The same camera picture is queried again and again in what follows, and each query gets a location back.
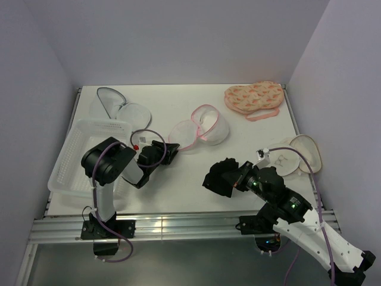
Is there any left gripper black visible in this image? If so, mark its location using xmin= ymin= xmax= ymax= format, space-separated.
xmin=147 ymin=139 xmax=179 ymax=174

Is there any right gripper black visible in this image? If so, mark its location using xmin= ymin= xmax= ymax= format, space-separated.
xmin=221 ymin=160 xmax=273 ymax=204

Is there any pink trimmed mesh laundry bag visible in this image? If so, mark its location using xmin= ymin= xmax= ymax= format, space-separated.
xmin=168 ymin=104 xmax=229 ymax=151

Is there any white bra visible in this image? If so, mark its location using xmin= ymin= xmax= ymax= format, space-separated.
xmin=200 ymin=110 xmax=218 ymax=130

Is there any black garment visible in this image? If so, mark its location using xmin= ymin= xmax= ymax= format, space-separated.
xmin=202 ymin=158 xmax=239 ymax=198

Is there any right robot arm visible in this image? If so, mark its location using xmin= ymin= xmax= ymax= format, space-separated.
xmin=228 ymin=162 xmax=376 ymax=285

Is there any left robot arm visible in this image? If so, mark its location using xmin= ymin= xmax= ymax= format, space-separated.
xmin=81 ymin=137 xmax=180 ymax=238

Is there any beige trimmed mesh laundry bag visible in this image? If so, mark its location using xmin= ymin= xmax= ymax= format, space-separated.
xmin=268 ymin=135 xmax=322 ymax=176

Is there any grey trimmed mesh laundry bag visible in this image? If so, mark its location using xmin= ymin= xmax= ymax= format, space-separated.
xmin=89 ymin=87 xmax=152 ymax=131

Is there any peach floral bra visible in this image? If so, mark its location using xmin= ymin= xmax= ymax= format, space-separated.
xmin=224 ymin=80 xmax=285 ymax=122

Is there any white plastic basket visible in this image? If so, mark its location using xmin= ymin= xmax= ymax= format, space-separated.
xmin=48 ymin=119 xmax=132 ymax=198

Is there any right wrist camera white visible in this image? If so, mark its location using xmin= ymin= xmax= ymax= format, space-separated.
xmin=254 ymin=148 xmax=271 ymax=169

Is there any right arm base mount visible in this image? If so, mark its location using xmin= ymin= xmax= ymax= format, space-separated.
xmin=235 ymin=215 xmax=281 ymax=251

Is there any aluminium frame rail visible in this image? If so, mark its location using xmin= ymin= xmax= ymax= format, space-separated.
xmin=29 ymin=210 xmax=342 ymax=244

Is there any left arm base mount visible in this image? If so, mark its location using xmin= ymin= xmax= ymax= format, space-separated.
xmin=80 ymin=217 xmax=135 ymax=260

